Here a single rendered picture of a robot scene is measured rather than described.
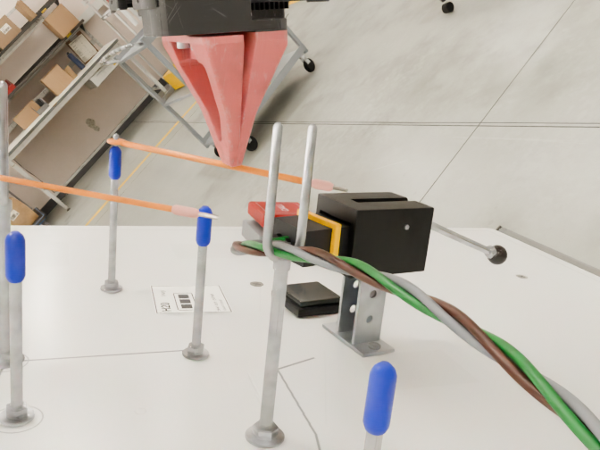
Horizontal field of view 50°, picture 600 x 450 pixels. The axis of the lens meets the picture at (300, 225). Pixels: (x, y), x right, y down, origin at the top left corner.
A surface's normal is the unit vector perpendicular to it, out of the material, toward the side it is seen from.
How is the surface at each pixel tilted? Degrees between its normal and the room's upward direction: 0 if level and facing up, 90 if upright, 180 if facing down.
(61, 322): 49
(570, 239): 0
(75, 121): 90
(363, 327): 98
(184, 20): 98
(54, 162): 90
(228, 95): 114
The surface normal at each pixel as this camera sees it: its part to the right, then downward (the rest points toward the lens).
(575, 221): -0.64, -0.63
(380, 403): -0.09, 0.25
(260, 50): 0.49, 0.59
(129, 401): 0.10, -0.96
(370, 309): 0.50, 0.27
